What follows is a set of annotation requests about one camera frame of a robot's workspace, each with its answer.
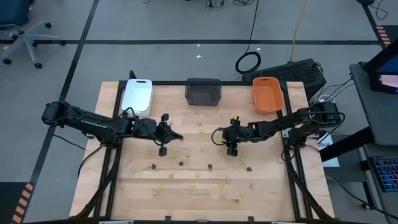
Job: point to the white paper sheet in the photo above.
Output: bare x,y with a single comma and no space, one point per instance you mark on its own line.
331,161

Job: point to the black monitor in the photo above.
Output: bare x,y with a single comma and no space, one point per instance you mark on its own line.
374,82

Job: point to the dark grey translucent bin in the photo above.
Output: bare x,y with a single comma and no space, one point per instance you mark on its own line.
210,93

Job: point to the black computer tower case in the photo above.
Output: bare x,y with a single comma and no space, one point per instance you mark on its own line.
292,73

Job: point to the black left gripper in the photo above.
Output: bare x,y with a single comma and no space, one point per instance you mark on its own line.
146,127

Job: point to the white plastic bin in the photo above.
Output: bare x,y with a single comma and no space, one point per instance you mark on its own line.
138,105

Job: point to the backlit keyboard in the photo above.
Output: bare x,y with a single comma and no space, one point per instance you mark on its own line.
387,172

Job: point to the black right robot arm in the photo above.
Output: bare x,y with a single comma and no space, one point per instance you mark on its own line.
280,123

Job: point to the grey office chair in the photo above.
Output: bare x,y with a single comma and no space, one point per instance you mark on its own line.
26,39

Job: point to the grey desk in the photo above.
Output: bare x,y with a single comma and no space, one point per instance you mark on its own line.
385,124

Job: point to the black stand base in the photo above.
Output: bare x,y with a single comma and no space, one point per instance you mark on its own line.
365,1

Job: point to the orange plastic bin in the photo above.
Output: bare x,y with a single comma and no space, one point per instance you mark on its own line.
273,99

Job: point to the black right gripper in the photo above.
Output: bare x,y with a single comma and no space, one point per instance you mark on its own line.
239,133

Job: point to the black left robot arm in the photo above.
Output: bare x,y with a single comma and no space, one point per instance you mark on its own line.
93,124

